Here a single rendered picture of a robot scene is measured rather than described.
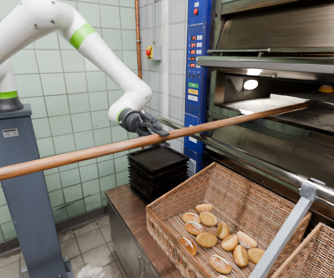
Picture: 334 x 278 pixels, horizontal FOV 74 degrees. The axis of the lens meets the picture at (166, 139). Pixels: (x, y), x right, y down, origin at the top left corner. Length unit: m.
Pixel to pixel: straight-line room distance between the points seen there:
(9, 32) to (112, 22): 1.05
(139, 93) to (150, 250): 0.74
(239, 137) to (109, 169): 1.29
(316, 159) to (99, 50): 0.98
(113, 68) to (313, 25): 0.76
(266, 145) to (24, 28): 1.07
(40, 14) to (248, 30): 0.82
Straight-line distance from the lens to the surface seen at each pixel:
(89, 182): 2.11
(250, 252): 1.15
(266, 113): 1.09
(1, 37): 1.01
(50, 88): 1.81
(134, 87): 1.00
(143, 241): 1.22
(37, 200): 1.43
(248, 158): 0.69
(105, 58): 1.03
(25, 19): 0.95
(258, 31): 1.12
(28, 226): 1.52
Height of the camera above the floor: 1.45
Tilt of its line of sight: 21 degrees down
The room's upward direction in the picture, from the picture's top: straight up
